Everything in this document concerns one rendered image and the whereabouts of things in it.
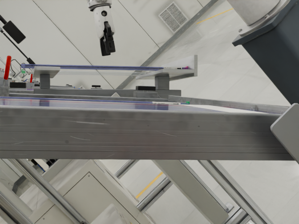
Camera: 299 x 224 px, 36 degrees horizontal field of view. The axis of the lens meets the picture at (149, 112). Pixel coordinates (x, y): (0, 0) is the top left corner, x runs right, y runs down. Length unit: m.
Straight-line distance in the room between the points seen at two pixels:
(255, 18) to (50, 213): 1.23
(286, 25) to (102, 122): 0.88
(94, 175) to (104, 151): 1.49
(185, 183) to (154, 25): 7.50
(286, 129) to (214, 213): 1.05
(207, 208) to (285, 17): 0.68
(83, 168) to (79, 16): 6.85
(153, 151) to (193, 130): 0.06
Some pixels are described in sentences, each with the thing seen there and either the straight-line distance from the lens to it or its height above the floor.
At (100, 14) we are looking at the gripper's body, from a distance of 1.58.
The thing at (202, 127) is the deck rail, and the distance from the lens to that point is 0.58.
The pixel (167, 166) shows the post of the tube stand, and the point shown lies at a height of 0.52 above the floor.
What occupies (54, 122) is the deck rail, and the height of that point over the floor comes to 0.94.
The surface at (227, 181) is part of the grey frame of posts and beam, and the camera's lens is 1.39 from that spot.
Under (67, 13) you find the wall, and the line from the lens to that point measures 8.74.
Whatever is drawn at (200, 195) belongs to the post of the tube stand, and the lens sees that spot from 1.57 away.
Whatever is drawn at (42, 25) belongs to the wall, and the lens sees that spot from 8.71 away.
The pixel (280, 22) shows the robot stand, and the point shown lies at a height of 0.68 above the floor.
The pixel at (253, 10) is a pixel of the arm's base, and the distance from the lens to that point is 1.37.
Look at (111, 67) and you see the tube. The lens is 1.37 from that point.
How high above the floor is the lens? 0.97
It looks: 11 degrees down
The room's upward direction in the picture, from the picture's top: 42 degrees counter-clockwise
